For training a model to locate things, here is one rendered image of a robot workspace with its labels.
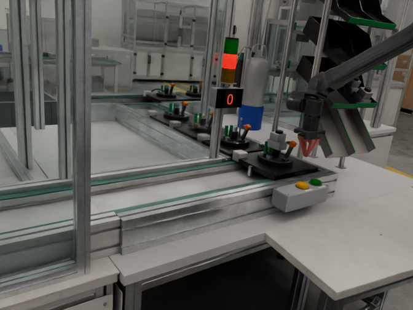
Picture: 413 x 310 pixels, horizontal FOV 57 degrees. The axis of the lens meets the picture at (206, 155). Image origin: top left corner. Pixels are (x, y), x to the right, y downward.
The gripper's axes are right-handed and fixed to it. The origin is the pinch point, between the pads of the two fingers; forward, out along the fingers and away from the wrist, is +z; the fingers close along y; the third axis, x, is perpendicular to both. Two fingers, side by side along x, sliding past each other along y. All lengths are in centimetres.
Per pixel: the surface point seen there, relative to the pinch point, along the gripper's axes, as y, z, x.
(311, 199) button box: 6.4, 12.3, 10.3
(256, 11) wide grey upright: -80, -57, -119
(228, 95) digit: 18.9, -17.6, -23.4
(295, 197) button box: 15.1, 9.8, 10.2
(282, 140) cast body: -0.8, -1.8, -12.4
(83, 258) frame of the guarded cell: 83, 14, 5
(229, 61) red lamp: 19.9, -29.7, -23.9
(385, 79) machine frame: -165, -20, -64
